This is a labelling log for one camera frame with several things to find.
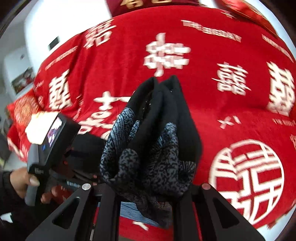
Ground black pants with patterned waistband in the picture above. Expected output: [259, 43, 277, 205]
[99, 75, 202, 228]

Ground red blanket with white characters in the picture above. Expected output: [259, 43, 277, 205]
[6, 4, 296, 241]

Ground white folded cloth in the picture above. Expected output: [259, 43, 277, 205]
[25, 111, 58, 145]

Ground person's left hand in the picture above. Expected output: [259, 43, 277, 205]
[10, 167, 60, 203]

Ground red embroidered pillow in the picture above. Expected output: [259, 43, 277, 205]
[6, 89, 41, 127]

